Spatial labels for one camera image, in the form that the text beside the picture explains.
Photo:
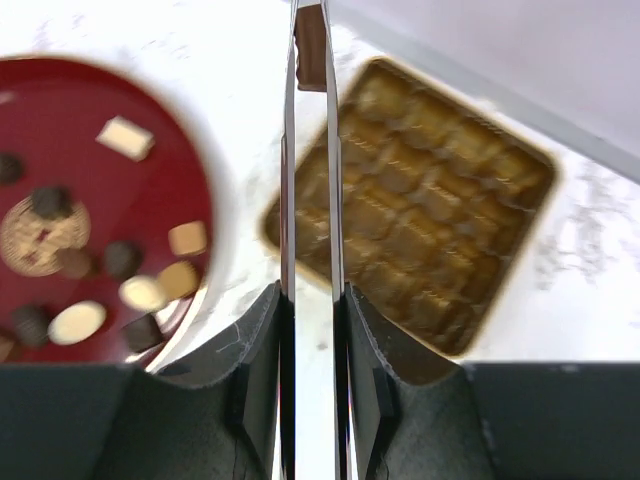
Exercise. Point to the dark chocolate on emblem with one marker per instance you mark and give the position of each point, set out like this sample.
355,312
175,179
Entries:
51,202

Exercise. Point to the tan square chocolate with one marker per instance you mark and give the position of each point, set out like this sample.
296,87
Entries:
188,238

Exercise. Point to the dark ridged chocolate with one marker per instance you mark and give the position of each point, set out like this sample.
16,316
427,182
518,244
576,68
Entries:
30,324

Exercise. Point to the brown rectangular chocolate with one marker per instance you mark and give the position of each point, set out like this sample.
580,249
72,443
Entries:
310,40

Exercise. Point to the white rectangular chocolate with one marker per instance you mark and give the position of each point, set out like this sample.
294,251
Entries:
126,138

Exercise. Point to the dark square chocolate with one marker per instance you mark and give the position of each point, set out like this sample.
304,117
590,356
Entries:
143,334

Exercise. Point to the tan round chocolate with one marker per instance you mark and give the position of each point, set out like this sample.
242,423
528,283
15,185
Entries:
179,280

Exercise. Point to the dark chocolate left edge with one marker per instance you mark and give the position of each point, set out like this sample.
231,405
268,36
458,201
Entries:
11,168

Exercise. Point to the brown round chocolate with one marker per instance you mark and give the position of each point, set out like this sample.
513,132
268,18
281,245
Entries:
75,263

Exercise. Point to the right gripper silver tong left finger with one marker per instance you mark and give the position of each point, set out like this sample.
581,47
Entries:
287,263

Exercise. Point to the dark round chocolate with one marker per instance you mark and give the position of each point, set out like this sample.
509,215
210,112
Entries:
122,259

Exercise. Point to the cream round chocolate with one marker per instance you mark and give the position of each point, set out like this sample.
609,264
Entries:
143,293

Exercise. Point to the right gripper silver tong right finger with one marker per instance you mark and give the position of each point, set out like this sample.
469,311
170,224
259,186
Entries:
347,462

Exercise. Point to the white oval chocolate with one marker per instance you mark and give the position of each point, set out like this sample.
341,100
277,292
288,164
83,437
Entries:
76,323

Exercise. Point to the red round tray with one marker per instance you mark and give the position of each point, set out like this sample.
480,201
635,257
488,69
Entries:
52,109

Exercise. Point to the gold chocolate tin box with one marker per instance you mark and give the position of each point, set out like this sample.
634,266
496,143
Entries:
440,202

